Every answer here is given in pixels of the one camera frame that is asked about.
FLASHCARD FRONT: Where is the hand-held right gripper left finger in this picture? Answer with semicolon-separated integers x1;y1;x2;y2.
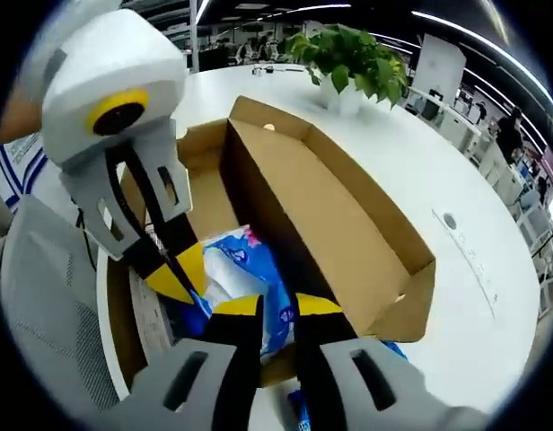
94;294;265;431

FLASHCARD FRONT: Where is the table cable cover strip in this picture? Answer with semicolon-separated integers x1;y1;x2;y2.
431;207;501;321

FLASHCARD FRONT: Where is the grey mesh office chair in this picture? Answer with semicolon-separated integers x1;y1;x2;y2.
0;192;127;417

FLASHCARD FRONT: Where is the brown cardboard shoe box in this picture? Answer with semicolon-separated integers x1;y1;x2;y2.
103;94;437;400

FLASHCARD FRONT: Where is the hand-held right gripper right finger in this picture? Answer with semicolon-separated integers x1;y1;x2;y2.
294;292;491;431

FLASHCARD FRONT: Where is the potted green plant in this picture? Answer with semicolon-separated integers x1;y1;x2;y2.
283;24;411;113

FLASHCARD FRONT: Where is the white blue bordered banner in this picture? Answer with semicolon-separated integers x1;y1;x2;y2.
0;132;51;216

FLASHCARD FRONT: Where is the light blue soft tissue pack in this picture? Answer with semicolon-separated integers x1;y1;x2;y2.
189;224;301;363

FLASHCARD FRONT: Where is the black cable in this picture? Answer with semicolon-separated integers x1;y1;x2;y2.
75;207;99;273

